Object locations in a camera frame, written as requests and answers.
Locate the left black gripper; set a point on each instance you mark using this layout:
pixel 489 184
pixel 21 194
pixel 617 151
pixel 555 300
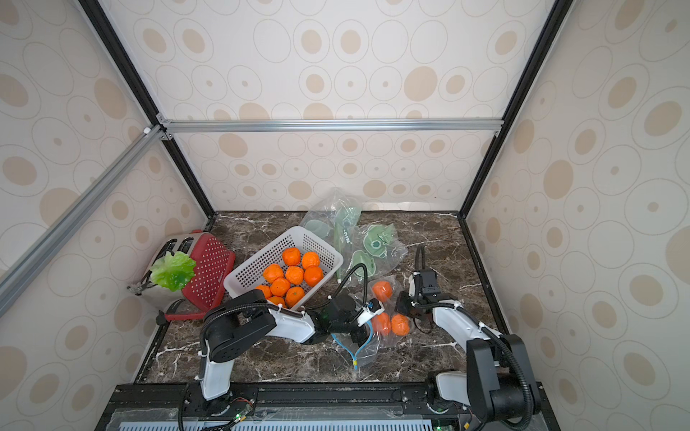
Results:
pixel 360 337

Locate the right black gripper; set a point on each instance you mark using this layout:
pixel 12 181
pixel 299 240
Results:
pixel 409 304

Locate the blue-seal clear zip-top bag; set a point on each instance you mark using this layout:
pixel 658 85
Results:
pixel 367 354

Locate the orange toy mandarin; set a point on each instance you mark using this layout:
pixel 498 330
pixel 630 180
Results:
pixel 272 273
pixel 310 259
pixel 294 275
pixel 292 256

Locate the green-seal clear zip-top bag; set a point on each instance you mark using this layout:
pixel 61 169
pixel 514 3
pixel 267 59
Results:
pixel 378 247

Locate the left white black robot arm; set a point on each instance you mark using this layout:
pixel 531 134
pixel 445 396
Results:
pixel 231 329

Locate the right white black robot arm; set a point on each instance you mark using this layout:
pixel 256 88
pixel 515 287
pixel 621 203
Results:
pixel 498 384

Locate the white perforated plastic basket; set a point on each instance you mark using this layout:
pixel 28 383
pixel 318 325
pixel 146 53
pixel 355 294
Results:
pixel 248 275

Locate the green toy lettuce leaf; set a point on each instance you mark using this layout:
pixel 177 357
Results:
pixel 173 271

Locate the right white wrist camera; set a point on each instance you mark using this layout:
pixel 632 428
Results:
pixel 412 282

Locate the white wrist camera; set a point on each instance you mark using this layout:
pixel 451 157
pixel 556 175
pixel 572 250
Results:
pixel 412 282
pixel 371 309

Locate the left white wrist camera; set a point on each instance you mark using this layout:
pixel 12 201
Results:
pixel 371 309

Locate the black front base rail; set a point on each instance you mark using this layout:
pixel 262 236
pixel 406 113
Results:
pixel 292 406

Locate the silver aluminium back rail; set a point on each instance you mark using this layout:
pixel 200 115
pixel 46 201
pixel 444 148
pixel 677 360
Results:
pixel 293 126

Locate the silver aluminium rail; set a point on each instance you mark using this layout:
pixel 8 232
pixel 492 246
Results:
pixel 293 126
pixel 36 258

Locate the black right corner post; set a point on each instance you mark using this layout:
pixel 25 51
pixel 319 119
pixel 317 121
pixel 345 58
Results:
pixel 538 55

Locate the black corner post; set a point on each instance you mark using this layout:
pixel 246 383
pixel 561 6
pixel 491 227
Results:
pixel 538 55
pixel 96 15

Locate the silver aluminium left rail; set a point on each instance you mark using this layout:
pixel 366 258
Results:
pixel 36 258

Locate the black left corner post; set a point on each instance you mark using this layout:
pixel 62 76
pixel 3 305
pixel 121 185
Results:
pixel 96 15

